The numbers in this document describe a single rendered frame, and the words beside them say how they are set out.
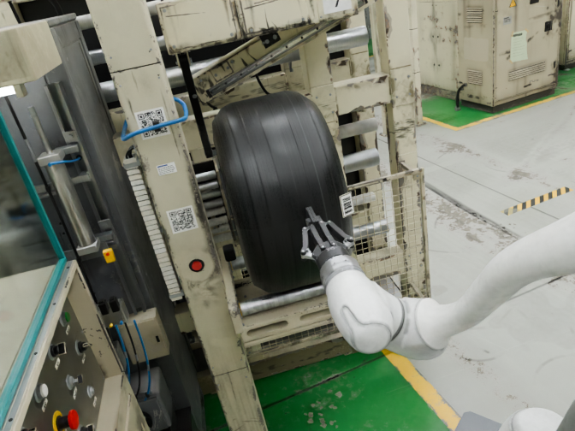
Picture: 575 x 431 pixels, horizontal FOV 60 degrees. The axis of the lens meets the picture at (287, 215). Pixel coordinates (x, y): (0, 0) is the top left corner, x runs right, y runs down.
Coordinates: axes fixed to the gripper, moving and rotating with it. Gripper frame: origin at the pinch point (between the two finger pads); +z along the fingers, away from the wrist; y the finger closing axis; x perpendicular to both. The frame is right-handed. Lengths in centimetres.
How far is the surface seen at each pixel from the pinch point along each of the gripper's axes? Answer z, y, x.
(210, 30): 57, 12, -36
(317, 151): 12.4, -6.1, -11.4
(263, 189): 8.2, 9.9, -6.8
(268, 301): 13.3, 14.8, 35.7
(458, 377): 31, -63, 130
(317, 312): 12.6, 0.4, 45.4
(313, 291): 12.8, 0.4, 36.1
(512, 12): 365, -305, 77
